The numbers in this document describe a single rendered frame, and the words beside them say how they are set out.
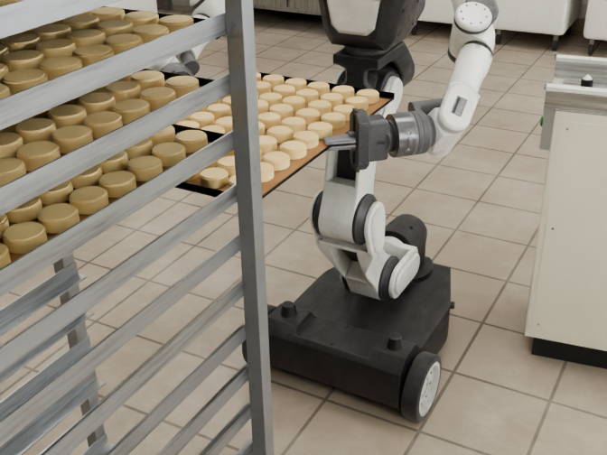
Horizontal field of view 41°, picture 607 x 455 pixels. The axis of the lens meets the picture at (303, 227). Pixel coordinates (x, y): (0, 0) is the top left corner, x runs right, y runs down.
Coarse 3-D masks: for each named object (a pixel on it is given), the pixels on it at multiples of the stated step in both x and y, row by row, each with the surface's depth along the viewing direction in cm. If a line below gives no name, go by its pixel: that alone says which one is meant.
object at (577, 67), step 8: (560, 56) 242; (568, 56) 242; (576, 56) 242; (560, 64) 242; (568, 64) 241; (576, 64) 240; (584, 64) 239; (592, 64) 239; (600, 64) 238; (560, 72) 243; (568, 72) 242; (576, 72) 241; (584, 72) 241; (592, 72) 240; (600, 72) 239
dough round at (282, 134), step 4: (272, 128) 160; (276, 128) 160; (280, 128) 160; (284, 128) 160; (288, 128) 160; (268, 132) 159; (272, 132) 158; (276, 132) 158; (280, 132) 158; (284, 132) 158; (288, 132) 158; (292, 132) 160; (276, 136) 158; (280, 136) 157; (284, 136) 158; (288, 136) 158; (292, 136) 160; (276, 140) 158; (280, 140) 158; (284, 140) 158; (288, 140) 159
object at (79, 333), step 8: (64, 256) 157; (72, 256) 159; (56, 264) 159; (64, 264) 158; (56, 272) 160; (72, 288) 161; (64, 296) 162; (72, 296) 162; (80, 328) 166; (72, 336) 166; (80, 336) 167; (72, 344) 168; (96, 392) 175; (88, 400) 174; (96, 400) 176; (88, 408) 175; (96, 432) 179; (104, 432) 181; (88, 440) 181; (96, 440) 179
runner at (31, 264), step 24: (216, 144) 119; (192, 168) 115; (144, 192) 107; (96, 216) 99; (120, 216) 103; (48, 240) 93; (72, 240) 97; (24, 264) 90; (48, 264) 94; (0, 288) 88
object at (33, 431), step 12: (84, 384) 171; (96, 384) 173; (72, 396) 168; (84, 396) 169; (48, 408) 162; (60, 408) 166; (72, 408) 166; (36, 420) 160; (48, 420) 163; (60, 420) 163; (24, 432) 158; (36, 432) 160; (12, 444) 155; (24, 444) 157
